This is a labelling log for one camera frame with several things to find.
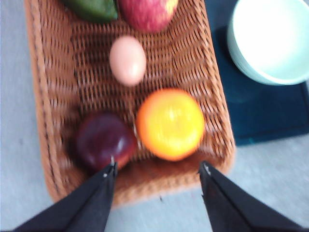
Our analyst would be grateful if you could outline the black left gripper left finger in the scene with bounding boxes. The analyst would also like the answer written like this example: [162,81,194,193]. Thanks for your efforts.
[14,162,118,232]

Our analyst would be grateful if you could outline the beige egg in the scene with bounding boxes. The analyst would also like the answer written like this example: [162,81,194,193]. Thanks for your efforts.
[109,36,146,87]

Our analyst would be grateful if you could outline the light green ceramic bowl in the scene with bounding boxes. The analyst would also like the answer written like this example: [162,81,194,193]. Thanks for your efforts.
[227,0,309,86]

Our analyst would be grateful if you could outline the brown wicker basket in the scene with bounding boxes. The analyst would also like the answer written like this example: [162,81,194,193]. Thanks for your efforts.
[24,0,235,203]

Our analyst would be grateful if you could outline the dark purple plum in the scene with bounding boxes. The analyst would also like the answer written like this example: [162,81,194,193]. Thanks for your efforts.
[72,112,136,172]

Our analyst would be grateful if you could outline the dark blue rectangular tray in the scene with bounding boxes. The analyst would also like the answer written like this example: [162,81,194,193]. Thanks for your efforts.
[204,0,309,147]

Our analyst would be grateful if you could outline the orange fruit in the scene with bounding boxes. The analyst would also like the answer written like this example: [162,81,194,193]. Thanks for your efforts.
[136,88,205,161]

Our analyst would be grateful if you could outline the green avocado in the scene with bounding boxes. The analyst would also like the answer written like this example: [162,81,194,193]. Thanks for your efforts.
[64,0,118,23]

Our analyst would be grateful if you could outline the red yellow apple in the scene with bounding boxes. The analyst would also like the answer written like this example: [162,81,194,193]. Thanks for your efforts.
[117,0,179,31]

